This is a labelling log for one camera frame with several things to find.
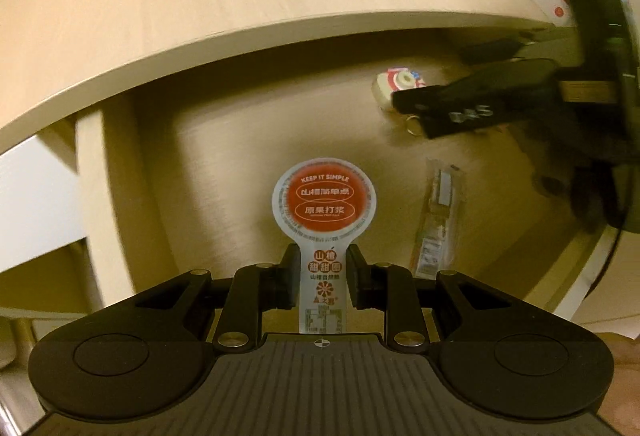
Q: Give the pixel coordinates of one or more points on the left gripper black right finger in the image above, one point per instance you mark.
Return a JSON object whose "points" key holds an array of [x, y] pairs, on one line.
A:
{"points": [[358, 276]]}

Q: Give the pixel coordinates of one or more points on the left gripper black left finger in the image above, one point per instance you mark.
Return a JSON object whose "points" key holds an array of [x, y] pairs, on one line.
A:
{"points": [[286, 279]]}

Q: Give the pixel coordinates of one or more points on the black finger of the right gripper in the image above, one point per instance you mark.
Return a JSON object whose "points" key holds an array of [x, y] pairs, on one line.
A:
{"points": [[493, 51], [443, 98]]}

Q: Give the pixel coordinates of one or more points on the round camera toy keychain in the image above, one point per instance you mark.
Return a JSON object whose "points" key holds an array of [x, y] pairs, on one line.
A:
{"points": [[394, 80]]}

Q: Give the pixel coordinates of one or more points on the red round lollipop snack pack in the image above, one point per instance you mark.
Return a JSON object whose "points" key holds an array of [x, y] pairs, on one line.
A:
{"points": [[323, 205]]}

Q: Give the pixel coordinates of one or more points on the clear long snack wrapper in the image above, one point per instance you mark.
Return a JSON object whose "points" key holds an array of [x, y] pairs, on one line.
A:
{"points": [[442, 211]]}

